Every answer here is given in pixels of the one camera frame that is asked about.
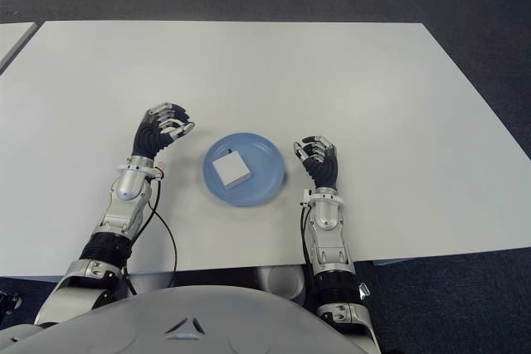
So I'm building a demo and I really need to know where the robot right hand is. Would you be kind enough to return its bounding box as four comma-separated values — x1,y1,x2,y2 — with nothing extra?
292,134,343,192

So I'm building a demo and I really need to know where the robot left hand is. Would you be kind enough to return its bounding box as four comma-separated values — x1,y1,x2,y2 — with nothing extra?
131,101,197,161

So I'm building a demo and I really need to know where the white charger block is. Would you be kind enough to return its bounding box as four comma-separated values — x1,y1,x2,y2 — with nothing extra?
212,147,253,190

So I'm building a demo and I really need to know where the blue round plate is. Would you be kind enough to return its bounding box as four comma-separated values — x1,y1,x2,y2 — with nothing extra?
202,131,288,209

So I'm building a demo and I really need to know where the white neighbouring table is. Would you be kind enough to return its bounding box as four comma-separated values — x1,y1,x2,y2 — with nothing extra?
0,22,37,74

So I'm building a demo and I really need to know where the silver robot torso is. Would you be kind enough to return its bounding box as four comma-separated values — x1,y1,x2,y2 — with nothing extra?
0,286,377,354

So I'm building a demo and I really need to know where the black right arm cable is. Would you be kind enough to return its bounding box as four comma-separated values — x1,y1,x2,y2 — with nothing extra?
300,203,317,274

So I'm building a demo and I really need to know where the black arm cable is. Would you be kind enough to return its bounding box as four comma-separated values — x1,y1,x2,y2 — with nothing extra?
123,174,178,293
300,203,317,274

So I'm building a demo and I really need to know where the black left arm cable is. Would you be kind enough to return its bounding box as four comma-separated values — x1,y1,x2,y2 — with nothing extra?
123,174,178,293

